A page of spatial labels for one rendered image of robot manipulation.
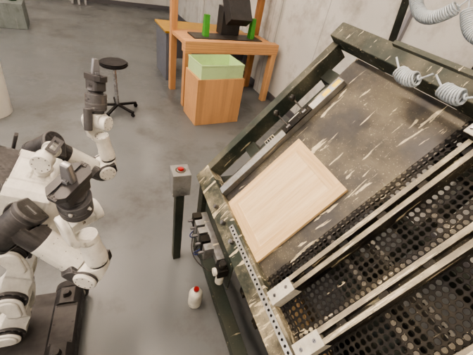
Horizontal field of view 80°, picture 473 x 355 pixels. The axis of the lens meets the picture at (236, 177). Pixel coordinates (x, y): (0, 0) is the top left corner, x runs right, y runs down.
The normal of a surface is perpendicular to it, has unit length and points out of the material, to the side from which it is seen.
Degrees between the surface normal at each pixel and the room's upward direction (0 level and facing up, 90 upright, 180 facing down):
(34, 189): 23
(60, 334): 0
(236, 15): 55
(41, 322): 0
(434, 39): 90
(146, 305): 0
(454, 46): 90
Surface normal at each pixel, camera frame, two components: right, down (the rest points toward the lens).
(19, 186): 0.52, -0.73
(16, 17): 0.43, 0.62
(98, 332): 0.17, -0.77
